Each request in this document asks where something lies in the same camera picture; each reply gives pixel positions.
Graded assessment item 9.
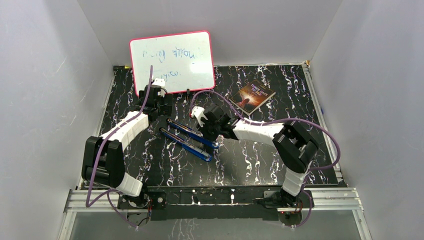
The whiteboard with pink frame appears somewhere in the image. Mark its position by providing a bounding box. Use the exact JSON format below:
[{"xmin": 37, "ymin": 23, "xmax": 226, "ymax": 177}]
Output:
[{"xmin": 129, "ymin": 30, "xmax": 216, "ymax": 93}]

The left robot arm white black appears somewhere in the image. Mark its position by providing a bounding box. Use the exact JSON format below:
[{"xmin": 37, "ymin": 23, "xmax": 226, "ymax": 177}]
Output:
[{"xmin": 81, "ymin": 78, "xmax": 172, "ymax": 208}]

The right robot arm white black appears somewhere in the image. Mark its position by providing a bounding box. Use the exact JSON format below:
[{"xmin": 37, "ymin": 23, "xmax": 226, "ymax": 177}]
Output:
[{"xmin": 190, "ymin": 105, "xmax": 319, "ymax": 207}]

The paperback book orange cover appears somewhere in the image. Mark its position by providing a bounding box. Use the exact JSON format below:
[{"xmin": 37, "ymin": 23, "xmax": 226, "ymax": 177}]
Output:
[{"xmin": 229, "ymin": 80, "xmax": 276, "ymax": 116}]

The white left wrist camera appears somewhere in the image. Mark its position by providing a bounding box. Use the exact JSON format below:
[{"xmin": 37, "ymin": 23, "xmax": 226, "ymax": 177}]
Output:
[{"xmin": 151, "ymin": 78, "xmax": 166, "ymax": 89}]

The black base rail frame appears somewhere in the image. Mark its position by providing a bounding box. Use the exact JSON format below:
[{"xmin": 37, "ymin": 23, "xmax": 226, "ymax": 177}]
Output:
[{"xmin": 118, "ymin": 185, "xmax": 309, "ymax": 224}]

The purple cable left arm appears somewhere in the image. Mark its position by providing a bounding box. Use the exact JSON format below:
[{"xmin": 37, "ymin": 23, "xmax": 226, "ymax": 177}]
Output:
[{"xmin": 85, "ymin": 64, "xmax": 156, "ymax": 229}]

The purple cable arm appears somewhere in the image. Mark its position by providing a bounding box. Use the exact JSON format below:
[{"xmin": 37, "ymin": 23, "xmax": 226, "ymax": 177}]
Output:
[
  {"xmin": 189, "ymin": 90, "xmax": 342, "ymax": 229},
  {"xmin": 85, "ymin": 64, "xmax": 156, "ymax": 229}
]

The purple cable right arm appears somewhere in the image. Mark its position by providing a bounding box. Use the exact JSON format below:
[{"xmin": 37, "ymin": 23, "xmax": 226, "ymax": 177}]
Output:
[{"xmin": 189, "ymin": 90, "xmax": 342, "ymax": 229}]

